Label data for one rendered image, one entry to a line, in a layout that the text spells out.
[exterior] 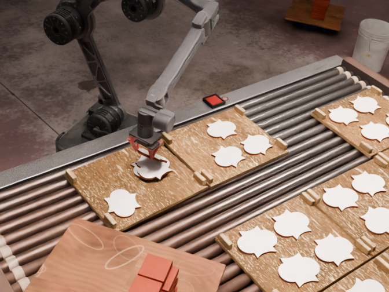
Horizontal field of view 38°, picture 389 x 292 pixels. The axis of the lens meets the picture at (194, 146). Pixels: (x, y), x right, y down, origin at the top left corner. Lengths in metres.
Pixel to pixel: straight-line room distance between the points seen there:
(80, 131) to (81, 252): 1.80
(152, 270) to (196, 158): 0.89
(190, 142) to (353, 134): 0.72
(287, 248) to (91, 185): 0.74
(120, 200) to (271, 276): 0.59
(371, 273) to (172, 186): 0.75
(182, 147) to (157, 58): 2.44
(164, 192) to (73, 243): 0.46
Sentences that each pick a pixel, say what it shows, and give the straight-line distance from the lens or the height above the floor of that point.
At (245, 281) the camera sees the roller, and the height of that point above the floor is 0.91.
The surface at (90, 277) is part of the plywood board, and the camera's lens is 1.69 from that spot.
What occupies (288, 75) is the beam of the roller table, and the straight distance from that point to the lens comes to 2.88.
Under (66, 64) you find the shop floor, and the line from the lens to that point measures 4.56.
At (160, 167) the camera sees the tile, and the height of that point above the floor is 0.97.
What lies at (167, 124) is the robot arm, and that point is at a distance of 1.90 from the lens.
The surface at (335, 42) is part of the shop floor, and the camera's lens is 5.33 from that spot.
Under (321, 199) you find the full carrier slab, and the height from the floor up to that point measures 0.94.
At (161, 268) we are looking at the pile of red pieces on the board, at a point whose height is 1.26.
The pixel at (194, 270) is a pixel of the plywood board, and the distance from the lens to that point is 1.71.
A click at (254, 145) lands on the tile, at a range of 2.33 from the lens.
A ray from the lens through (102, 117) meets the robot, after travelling 3.29.
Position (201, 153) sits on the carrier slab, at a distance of 2.26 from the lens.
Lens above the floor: 2.38
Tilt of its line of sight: 39 degrees down
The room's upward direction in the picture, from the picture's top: 7 degrees clockwise
